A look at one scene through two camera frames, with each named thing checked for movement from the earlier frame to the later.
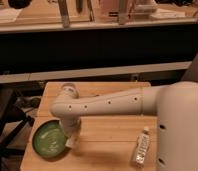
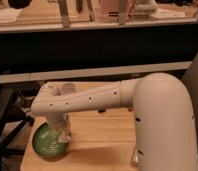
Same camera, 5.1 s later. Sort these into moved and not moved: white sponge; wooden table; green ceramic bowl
Moved: white sponge
Not moved: green ceramic bowl; wooden table
